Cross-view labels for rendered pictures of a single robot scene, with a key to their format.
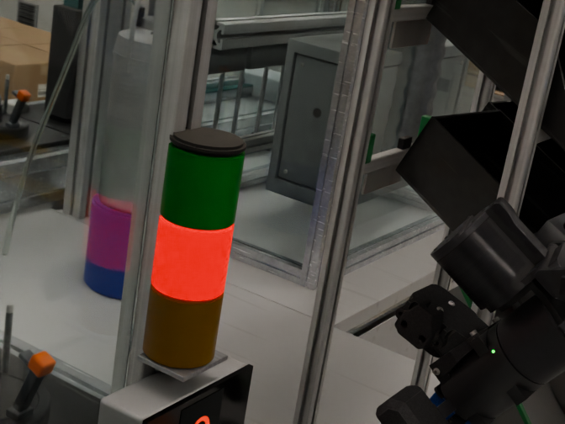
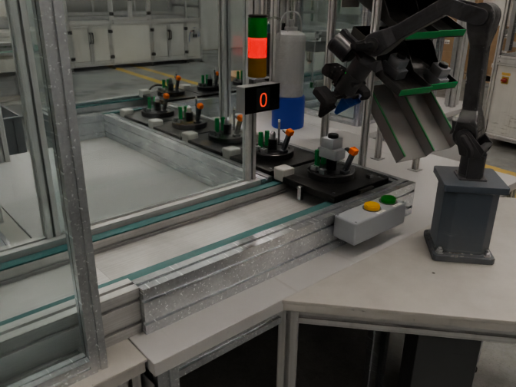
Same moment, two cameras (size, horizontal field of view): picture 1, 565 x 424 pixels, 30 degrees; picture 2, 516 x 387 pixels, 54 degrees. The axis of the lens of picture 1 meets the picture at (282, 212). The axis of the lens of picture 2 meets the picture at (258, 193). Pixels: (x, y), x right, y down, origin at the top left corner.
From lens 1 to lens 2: 0.75 m
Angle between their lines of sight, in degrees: 18
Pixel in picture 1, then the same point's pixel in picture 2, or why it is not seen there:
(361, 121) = (330, 30)
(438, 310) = (334, 67)
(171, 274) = (250, 51)
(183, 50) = not seen: outside the picture
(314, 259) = (356, 114)
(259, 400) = not seen: hidden behind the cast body
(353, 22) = (364, 20)
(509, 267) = (345, 46)
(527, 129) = (375, 20)
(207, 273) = (259, 50)
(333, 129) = not seen: hidden behind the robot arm
